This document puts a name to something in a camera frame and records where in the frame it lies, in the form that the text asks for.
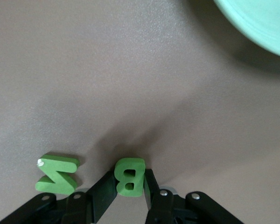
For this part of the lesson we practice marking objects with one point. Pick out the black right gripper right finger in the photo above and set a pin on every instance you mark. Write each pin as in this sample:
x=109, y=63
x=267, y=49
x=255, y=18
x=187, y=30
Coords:
x=161, y=205

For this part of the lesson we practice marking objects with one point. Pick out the light green plate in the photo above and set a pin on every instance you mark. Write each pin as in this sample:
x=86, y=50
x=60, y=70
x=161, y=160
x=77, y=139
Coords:
x=266, y=18

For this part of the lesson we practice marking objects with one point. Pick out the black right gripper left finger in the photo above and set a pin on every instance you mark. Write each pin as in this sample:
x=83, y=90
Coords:
x=102, y=196

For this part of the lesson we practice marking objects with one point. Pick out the green foam letter N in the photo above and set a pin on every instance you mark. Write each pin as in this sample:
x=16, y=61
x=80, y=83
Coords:
x=56, y=186

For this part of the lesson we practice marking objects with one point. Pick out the green foam letter B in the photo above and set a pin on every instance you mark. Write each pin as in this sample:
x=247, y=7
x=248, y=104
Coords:
x=121, y=179

